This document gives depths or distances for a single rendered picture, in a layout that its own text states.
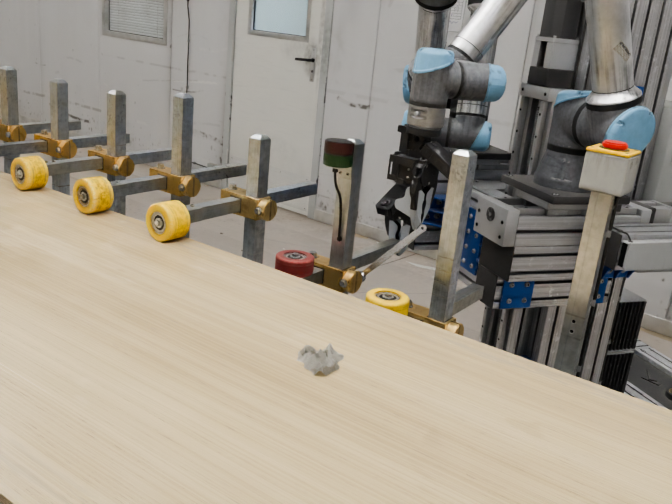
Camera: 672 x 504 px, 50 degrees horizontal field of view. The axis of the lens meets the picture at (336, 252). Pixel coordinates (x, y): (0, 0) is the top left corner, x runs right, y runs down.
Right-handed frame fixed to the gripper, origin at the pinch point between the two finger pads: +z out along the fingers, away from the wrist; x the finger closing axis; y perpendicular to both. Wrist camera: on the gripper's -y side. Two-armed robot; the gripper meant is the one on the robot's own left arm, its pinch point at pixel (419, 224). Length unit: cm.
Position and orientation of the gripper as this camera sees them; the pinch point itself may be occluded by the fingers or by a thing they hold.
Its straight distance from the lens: 152.4
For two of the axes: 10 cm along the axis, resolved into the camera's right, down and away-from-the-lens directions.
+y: -8.0, -2.7, 5.3
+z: -1.1, 9.4, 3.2
